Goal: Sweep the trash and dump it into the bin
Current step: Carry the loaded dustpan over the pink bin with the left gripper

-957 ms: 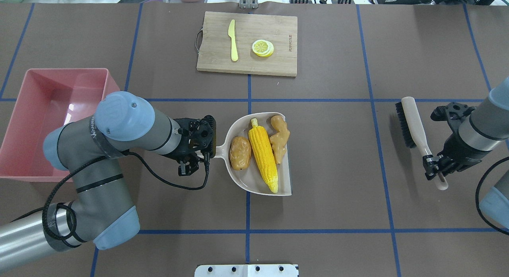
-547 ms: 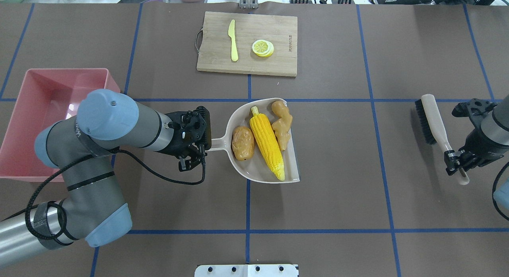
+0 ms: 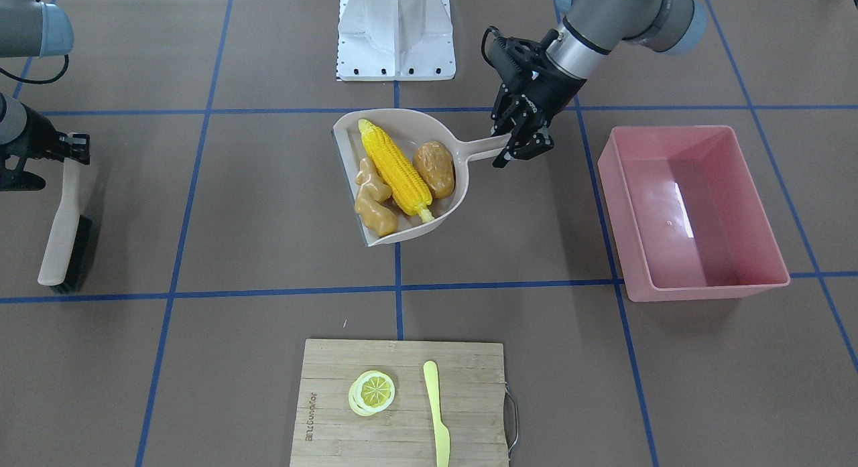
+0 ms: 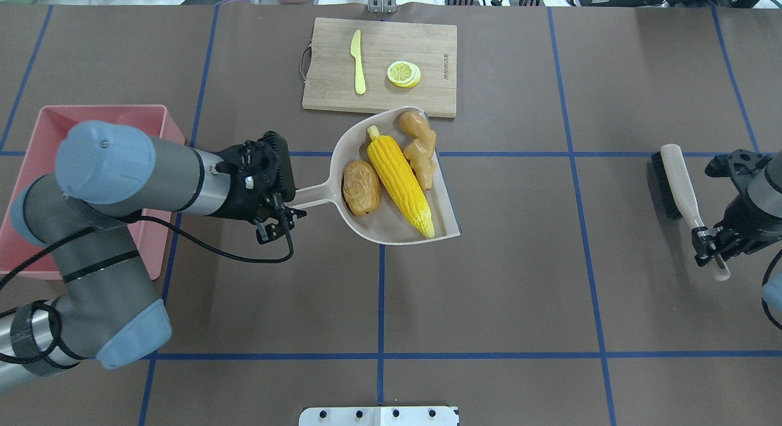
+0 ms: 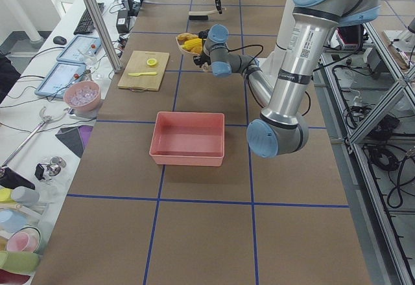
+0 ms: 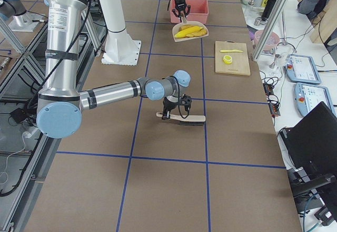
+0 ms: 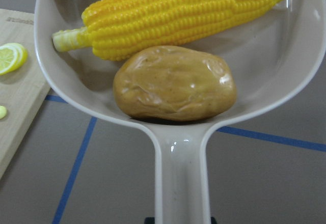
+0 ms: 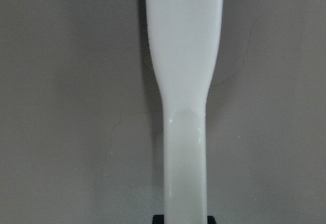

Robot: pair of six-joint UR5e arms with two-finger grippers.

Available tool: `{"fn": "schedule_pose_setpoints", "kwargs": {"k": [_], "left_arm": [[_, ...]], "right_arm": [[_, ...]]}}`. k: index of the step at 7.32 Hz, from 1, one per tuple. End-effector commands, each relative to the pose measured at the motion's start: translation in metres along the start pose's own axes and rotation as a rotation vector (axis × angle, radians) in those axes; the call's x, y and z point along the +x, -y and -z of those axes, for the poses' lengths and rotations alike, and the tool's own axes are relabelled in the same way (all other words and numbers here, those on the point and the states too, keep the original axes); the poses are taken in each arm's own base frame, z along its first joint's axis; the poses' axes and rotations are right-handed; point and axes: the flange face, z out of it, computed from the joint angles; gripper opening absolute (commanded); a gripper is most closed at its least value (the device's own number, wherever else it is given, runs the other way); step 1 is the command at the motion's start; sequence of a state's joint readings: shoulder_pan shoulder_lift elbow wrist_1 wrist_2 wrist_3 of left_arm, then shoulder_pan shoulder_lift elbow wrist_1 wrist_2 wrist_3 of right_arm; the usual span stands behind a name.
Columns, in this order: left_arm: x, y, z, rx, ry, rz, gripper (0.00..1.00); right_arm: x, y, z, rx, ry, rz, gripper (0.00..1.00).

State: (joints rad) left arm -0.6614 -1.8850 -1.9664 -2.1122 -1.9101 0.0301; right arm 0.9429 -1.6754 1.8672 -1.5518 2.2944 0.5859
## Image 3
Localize beige plastic dustpan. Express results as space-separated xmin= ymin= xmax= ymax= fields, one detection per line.
xmin=332 ymin=108 xmax=511 ymax=247

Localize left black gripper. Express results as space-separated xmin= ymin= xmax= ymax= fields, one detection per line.
xmin=485 ymin=31 xmax=587 ymax=168

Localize tan toy ginger root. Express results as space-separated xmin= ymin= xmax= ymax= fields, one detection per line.
xmin=353 ymin=157 xmax=399 ymax=237

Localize yellow toy corn cob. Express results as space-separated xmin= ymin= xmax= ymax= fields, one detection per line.
xmin=357 ymin=119 xmax=434 ymax=224

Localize bamboo cutting board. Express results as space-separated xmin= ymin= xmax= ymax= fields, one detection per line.
xmin=289 ymin=339 xmax=515 ymax=466

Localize pink plastic bin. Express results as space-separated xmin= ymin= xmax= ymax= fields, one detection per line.
xmin=597 ymin=125 xmax=791 ymax=302

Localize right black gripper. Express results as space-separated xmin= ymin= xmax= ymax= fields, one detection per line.
xmin=1 ymin=108 xmax=90 ymax=190

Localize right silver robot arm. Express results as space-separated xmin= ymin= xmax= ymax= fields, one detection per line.
xmin=1 ymin=0 xmax=90 ymax=192

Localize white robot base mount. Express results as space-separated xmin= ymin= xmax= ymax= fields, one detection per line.
xmin=335 ymin=0 xmax=456 ymax=82

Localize yellow toy lemon slices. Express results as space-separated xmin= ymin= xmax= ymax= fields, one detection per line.
xmin=347 ymin=371 xmax=396 ymax=416

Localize beige hand brush black bristles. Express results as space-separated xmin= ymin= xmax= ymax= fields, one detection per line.
xmin=38 ymin=133 xmax=93 ymax=294

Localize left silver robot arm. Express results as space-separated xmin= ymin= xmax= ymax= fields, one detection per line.
xmin=481 ymin=0 xmax=708 ymax=168

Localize brown toy potato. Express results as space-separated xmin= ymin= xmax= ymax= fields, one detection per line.
xmin=412 ymin=141 xmax=456 ymax=199

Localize yellow plastic knife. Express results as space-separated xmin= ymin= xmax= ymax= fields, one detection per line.
xmin=423 ymin=360 xmax=451 ymax=466

